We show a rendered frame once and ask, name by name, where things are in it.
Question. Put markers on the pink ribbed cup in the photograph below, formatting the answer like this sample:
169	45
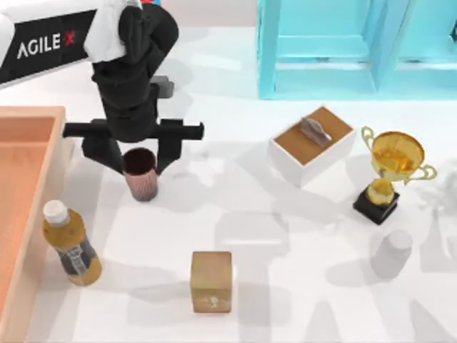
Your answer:
141	180

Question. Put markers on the salmon shallow box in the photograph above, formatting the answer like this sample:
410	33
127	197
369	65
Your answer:
21	200

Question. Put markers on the amber bottle with white cap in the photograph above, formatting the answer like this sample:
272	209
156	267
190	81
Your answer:
73	250

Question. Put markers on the red and blue object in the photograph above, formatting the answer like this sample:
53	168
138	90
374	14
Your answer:
150	2

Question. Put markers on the brown bread block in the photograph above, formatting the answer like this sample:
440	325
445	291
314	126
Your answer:
211	282

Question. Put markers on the white box with brown top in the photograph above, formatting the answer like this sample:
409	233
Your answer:
310	157

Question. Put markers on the light blue rack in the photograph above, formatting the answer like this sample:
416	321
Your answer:
321	50

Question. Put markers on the gold trophy with black base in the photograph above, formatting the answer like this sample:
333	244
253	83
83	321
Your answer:
394	160

